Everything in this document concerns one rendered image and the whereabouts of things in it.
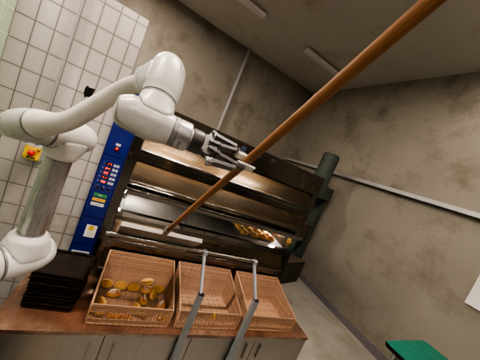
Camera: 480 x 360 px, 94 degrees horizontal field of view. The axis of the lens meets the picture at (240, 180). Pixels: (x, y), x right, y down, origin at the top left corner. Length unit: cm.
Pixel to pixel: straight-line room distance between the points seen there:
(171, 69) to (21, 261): 105
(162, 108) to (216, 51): 551
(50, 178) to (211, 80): 509
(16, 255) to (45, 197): 27
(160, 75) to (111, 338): 172
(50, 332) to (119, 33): 195
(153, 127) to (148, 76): 16
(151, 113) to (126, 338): 166
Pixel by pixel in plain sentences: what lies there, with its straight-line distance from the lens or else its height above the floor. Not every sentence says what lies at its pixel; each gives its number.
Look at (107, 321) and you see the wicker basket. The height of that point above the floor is 61.
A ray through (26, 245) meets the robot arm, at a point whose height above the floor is 126.
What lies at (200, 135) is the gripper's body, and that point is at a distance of 69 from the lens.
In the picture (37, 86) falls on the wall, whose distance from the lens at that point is 206.
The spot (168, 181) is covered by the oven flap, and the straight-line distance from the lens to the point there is 200.
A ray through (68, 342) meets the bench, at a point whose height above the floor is 49.
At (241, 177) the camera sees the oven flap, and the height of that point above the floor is 179.
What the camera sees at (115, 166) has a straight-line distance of 196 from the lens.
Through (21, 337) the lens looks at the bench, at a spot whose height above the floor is 52.
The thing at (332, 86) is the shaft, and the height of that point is 219.
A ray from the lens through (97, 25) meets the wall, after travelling 205.
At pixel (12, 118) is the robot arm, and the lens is 107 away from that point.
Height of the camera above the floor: 197
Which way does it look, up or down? 6 degrees down
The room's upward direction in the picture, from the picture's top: 23 degrees clockwise
